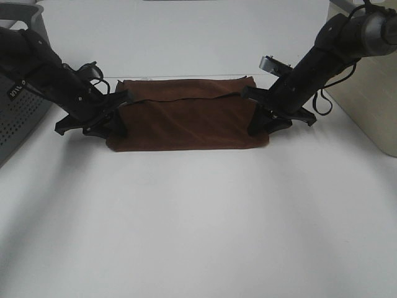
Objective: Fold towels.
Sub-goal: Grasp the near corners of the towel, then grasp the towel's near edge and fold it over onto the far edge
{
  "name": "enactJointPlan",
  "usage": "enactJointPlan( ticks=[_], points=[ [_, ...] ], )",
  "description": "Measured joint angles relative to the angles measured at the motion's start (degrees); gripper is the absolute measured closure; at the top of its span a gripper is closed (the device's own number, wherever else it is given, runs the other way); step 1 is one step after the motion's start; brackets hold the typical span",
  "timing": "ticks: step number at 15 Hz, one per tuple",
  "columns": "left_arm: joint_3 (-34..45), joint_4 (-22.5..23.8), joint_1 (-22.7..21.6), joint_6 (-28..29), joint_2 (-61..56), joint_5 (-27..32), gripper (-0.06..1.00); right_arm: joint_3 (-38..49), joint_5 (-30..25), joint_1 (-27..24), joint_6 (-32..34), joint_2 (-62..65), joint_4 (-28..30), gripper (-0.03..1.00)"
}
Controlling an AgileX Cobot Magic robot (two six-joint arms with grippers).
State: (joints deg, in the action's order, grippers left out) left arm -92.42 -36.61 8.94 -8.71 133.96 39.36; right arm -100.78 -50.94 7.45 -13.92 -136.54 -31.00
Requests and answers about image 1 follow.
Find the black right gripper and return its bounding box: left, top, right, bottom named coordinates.
left=241, top=86, right=316, bottom=136

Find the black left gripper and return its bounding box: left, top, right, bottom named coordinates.
left=55, top=90, right=134, bottom=137

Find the brown towel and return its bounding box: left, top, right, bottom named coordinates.
left=105, top=76, right=269, bottom=152

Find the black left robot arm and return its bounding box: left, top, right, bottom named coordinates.
left=1, top=28, right=133, bottom=139

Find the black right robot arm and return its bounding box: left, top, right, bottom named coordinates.
left=242, top=1, right=396, bottom=135

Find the grey perforated plastic basket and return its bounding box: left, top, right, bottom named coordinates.
left=1, top=1, right=51, bottom=165

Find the beige bin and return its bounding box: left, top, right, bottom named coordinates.
left=326, top=53, right=396, bottom=157

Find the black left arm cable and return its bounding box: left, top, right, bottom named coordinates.
left=88, top=77, right=112, bottom=94

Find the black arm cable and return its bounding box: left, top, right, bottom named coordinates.
left=88, top=77, right=112, bottom=94
left=311, top=60, right=357, bottom=117

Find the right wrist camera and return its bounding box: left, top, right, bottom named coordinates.
left=259, top=55, right=293, bottom=77

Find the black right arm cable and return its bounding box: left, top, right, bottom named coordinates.
left=311, top=60, right=357, bottom=117

